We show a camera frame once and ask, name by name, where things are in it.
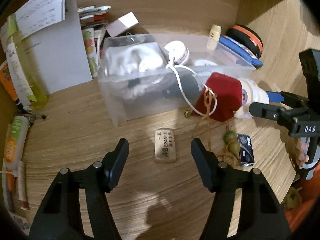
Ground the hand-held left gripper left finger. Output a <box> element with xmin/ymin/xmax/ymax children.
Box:
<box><xmin>29</xmin><ymin>138</ymin><xmax>130</xmax><ymax>240</ymax></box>

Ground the black orange round case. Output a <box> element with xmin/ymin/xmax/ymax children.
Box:
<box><xmin>226</xmin><ymin>24</ymin><xmax>264</xmax><ymax>58</ymax></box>

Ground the cream small bottle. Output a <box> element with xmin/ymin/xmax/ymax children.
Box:
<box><xmin>207</xmin><ymin>24</ymin><xmax>222</xmax><ymax>51</ymax></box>

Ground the white lip balm stick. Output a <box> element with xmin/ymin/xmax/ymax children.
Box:
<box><xmin>16</xmin><ymin>161</ymin><xmax>30</xmax><ymax>211</ymax></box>

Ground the blue pencil case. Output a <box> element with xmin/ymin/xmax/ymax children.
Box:
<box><xmin>218</xmin><ymin>35</ymin><xmax>264</xmax><ymax>68</ymax></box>

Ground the small white box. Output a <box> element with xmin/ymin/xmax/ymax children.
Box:
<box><xmin>104</xmin><ymin>12</ymin><xmax>139</xmax><ymax>37</ymax></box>

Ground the orange lip balm stick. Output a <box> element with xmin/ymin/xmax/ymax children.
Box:
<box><xmin>6</xmin><ymin>172</ymin><xmax>16</xmax><ymax>210</ymax></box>

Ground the green spray bottle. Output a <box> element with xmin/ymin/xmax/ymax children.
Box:
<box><xmin>0</xmin><ymin>14</ymin><xmax>48</xmax><ymax>110</ymax></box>

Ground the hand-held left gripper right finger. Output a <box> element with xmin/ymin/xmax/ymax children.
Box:
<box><xmin>191</xmin><ymin>138</ymin><xmax>292</xmax><ymax>240</ymax></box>

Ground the white cord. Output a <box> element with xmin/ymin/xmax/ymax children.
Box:
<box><xmin>166</xmin><ymin>57</ymin><xmax>217</xmax><ymax>117</ymax></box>

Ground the beige eraser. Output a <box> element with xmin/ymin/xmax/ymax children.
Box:
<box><xmin>154</xmin><ymin>128</ymin><xmax>177</xmax><ymax>163</ymax></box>

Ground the person's right hand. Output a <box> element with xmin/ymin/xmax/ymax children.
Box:
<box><xmin>295</xmin><ymin>141</ymin><xmax>310</xmax><ymax>168</ymax></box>

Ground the green orange tube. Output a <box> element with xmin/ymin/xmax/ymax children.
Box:
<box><xmin>4</xmin><ymin>115</ymin><xmax>30</xmax><ymax>166</ymax></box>

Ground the yellow green object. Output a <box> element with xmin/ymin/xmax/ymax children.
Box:
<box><xmin>283</xmin><ymin>187</ymin><xmax>302</xmax><ymax>210</ymax></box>

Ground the black cylindrical object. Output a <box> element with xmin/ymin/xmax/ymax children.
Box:
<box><xmin>163</xmin><ymin>68</ymin><xmax>205</xmax><ymax>100</ymax></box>

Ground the small dark blue box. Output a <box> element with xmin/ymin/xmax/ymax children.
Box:
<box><xmin>237</xmin><ymin>134</ymin><xmax>255</xmax><ymax>167</ymax></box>

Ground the stack of snack packets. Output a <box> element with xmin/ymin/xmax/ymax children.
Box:
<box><xmin>77</xmin><ymin>5</ymin><xmax>112</xmax><ymax>77</ymax></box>

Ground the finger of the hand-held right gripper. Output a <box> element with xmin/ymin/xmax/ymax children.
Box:
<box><xmin>249</xmin><ymin>102</ymin><xmax>299</xmax><ymax>128</ymax></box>
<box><xmin>265</xmin><ymin>90</ymin><xmax>310</xmax><ymax>109</ymax></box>

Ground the wooden desktop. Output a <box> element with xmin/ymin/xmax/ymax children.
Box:
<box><xmin>12</xmin><ymin>62</ymin><xmax>310</xmax><ymax>240</ymax></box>

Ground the green gourd charm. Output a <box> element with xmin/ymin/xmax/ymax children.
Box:
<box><xmin>217</xmin><ymin>122</ymin><xmax>242</xmax><ymax>168</ymax></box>

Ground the large white box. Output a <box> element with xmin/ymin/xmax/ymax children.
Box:
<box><xmin>0</xmin><ymin>0</ymin><xmax>93</xmax><ymax>95</ymax></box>

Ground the clear plastic storage bin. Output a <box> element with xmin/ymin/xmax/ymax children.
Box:
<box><xmin>97</xmin><ymin>33</ymin><xmax>256</xmax><ymax>127</ymax></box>

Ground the white printed paper note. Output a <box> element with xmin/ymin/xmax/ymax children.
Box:
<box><xmin>15</xmin><ymin>0</ymin><xmax>68</xmax><ymax>40</ymax></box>

